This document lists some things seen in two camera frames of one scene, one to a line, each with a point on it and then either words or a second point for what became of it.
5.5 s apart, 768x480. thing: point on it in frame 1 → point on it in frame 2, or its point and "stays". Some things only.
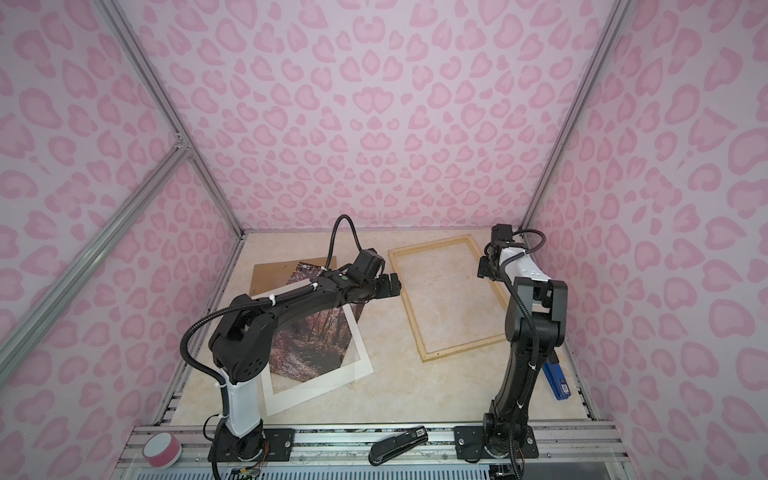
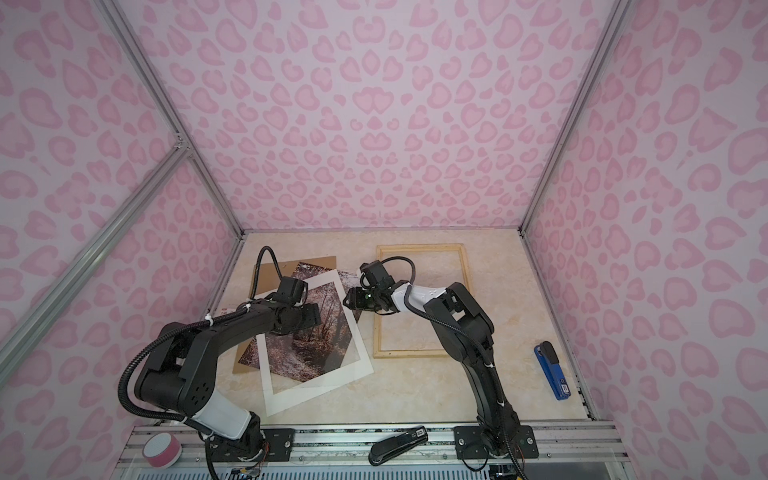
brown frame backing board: x=269 y=276 stays
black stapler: x=395 y=445 stays
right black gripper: x=483 y=269 → x=356 y=299
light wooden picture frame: x=499 y=306 → x=433 y=353
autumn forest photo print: x=310 y=342 stays
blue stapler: x=556 y=377 stays
